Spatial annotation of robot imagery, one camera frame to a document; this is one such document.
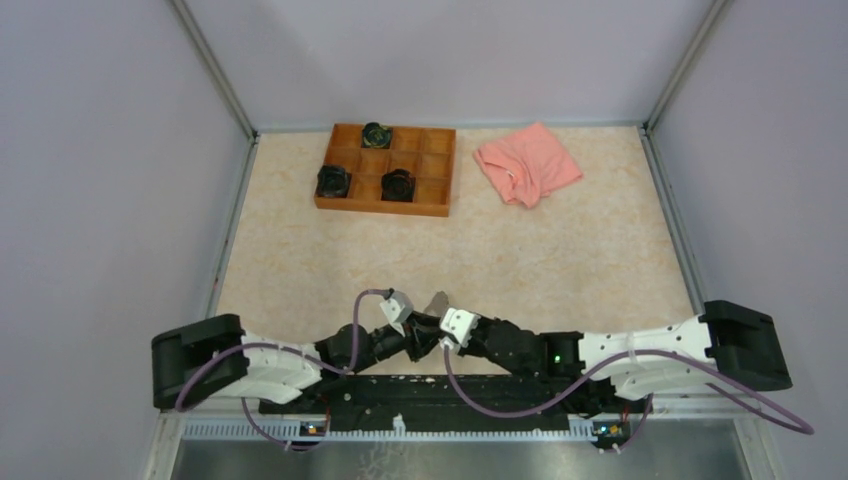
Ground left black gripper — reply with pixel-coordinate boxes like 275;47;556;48
349;310;448;375

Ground metal key holder plate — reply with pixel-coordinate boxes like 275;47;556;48
424;291;450;318

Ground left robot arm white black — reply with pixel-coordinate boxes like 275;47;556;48
151;312;443;414

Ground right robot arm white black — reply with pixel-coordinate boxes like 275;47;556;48
443;300;793;412

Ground black rolled belt middle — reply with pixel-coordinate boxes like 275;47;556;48
381;169;416;203

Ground black rolled belt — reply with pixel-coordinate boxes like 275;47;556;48
315;164;352;198
361;122;393;149
381;169;416;203

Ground orange wooden compartment tray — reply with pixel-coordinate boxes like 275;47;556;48
313;123;457;217

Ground black rolled belt left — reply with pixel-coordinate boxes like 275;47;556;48
315;164;352;198

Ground pink folded cloth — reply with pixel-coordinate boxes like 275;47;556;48
473;122;583;209

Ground black rolled belt top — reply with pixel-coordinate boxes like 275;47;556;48
361;122;393;149

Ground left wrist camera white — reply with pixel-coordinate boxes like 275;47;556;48
379;291;414;337

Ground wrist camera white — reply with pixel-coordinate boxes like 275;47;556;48
439;307;481;350
379;291;414;337

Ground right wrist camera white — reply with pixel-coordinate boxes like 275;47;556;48
439;307;481;350

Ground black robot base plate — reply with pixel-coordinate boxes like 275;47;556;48
259;375;646;432

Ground white slotted cable duct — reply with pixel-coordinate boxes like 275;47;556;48
182;416;597;442

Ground aluminium frame rails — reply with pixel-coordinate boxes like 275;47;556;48
142;1;785;479

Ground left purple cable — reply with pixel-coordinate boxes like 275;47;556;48
174;288;396;413

